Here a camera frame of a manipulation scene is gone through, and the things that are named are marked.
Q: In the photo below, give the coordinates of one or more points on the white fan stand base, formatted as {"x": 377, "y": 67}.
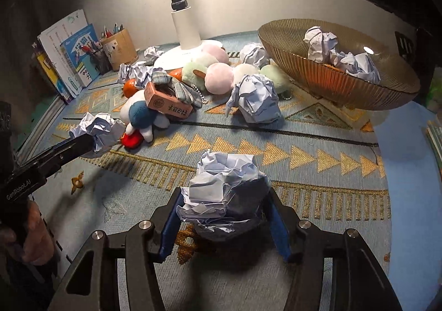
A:
{"x": 183, "y": 20}

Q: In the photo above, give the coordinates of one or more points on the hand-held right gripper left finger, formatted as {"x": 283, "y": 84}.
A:
{"x": 171, "y": 228}

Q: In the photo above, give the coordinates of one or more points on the black mesh pen holder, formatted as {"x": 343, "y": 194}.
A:
{"x": 100, "y": 60}

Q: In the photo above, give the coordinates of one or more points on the small pink cardboard box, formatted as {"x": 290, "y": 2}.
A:
{"x": 165, "y": 102}

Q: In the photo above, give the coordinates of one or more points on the orange tangerine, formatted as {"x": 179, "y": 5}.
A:
{"x": 130, "y": 88}
{"x": 176, "y": 74}

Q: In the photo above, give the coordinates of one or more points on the person's left hand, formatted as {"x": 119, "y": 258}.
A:
{"x": 38, "y": 242}

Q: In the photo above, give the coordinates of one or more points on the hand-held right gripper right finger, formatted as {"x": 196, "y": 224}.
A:
{"x": 279, "y": 231}

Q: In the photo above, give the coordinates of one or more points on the white and blue plush toy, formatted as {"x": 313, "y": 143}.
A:
{"x": 140, "y": 114}

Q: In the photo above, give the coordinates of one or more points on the dark chair back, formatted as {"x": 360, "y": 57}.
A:
{"x": 404, "y": 43}

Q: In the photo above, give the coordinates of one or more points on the leaning books and papers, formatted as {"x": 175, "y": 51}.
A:
{"x": 62, "y": 38}

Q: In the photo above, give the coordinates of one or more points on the plaid fabric bow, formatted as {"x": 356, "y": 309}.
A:
{"x": 179, "y": 90}

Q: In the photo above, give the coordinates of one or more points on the white paper ball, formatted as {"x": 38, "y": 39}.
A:
{"x": 257, "y": 98}
{"x": 355, "y": 64}
{"x": 153, "y": 55}
{"x": 221, "y": 186}
{"x": 100, "y": 129}
{"x": 253, "y": 54}
{"x": 319, "y": 41}
{"x": 136, "y": 74}

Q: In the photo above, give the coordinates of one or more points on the bunch of red pens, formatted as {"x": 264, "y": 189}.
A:
{"x": 88, "y": 48}

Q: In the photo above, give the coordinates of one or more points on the patterned woven mat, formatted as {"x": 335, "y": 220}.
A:
{"x": 310, "y": 166}

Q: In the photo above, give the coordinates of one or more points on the yellow book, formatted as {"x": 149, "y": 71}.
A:
{"x": 48, "y": 72}

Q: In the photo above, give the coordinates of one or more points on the small dango plush toy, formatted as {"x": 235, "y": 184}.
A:
{"x": 215, "y": 53}

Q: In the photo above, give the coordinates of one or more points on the stack of books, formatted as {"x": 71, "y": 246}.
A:
{"x": 434, "y": 145}

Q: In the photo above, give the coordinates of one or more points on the large dango plush toy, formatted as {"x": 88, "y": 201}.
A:
{"x": 219, "y": 77}

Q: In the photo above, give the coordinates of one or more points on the wooden pen holder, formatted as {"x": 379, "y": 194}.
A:
{"x": 119, "y": 48}

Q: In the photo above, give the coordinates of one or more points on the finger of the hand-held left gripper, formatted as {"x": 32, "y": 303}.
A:
{"x": 69, "y": 150}

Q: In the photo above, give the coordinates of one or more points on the blue book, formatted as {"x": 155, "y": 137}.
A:
{"x": 81, "y": 55}

